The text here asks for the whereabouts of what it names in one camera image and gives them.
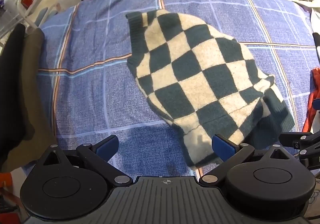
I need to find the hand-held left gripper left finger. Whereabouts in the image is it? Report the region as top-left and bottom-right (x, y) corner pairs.
(35, 134), (133, 186)

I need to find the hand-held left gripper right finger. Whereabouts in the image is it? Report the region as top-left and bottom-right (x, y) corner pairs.
(199, 134), (300, 187)

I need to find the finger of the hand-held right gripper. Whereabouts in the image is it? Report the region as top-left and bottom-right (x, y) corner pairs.
(278, 132), (320, 167)

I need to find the green and cream checkered sweater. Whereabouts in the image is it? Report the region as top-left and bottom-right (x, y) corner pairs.
(125, 9), (295, 171)

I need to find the orange cloth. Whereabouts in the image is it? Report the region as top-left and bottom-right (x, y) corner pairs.
(302, 67), (320, 133)

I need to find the blue plaid blanket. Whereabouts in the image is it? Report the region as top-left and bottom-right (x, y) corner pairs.
(36, 0), (320, 182)

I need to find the olive brown cloth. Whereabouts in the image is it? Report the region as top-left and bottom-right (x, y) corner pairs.
(5, 28), (57, 174)

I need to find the black cloth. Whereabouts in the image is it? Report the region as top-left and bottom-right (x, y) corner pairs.
(0, 23), (28, 172)

